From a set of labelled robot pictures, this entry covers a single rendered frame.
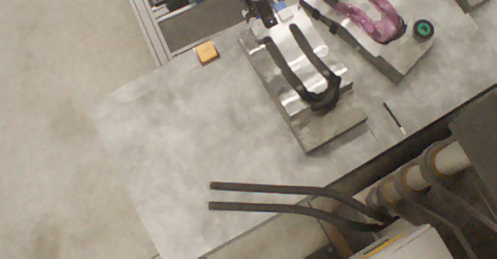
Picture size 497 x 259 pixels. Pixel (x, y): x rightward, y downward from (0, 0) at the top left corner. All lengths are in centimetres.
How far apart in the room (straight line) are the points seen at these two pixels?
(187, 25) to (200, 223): 120
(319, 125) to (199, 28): 108
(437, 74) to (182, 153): 101
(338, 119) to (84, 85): 158
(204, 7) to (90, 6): 74
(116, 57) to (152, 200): 126
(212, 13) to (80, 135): 96
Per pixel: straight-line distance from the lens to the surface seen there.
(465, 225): 148
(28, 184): 298
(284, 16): 195
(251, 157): 191
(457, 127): 91
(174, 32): 274
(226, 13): 276
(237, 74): 199
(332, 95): 190
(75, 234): 285
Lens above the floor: 267
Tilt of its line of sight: 75 degrees down
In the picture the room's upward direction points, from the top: 6 degrees counter-clockwise
